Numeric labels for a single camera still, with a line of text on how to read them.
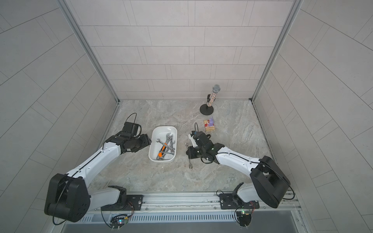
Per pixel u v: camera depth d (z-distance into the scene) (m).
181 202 0.72
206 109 1.11
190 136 0.77
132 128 0.66
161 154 0.87
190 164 0.78
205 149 0.63
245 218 0.68
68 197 0.39
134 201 0.71
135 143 0.69
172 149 0.89
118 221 0.65
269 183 0.41
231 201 0.64
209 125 0.99
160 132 0.95
